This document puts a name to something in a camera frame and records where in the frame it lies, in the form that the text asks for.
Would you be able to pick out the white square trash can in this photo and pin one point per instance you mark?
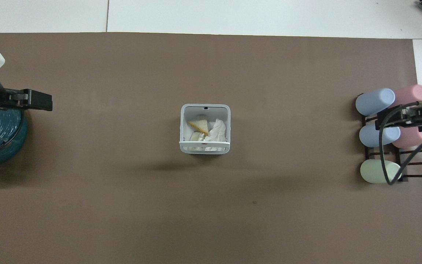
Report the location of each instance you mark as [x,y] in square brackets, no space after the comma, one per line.
[205,147]

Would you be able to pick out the pink cup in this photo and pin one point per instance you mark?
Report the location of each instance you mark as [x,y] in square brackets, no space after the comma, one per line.
[414,138]
[410,94]

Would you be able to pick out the black cup rack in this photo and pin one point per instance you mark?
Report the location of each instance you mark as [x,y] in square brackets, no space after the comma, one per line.
[410,164]

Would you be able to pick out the blue cup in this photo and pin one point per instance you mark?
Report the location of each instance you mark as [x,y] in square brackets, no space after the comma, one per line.
[370,135]
[374,101]

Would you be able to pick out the pale green cup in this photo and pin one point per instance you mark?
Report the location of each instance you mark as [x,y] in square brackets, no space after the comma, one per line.
[372,171]

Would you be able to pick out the tan triangular bread piece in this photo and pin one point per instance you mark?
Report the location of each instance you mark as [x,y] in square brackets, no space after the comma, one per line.
[199,125]

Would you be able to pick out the white crumpled tissue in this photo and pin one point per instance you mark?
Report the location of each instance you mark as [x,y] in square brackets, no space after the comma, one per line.
[218,129]

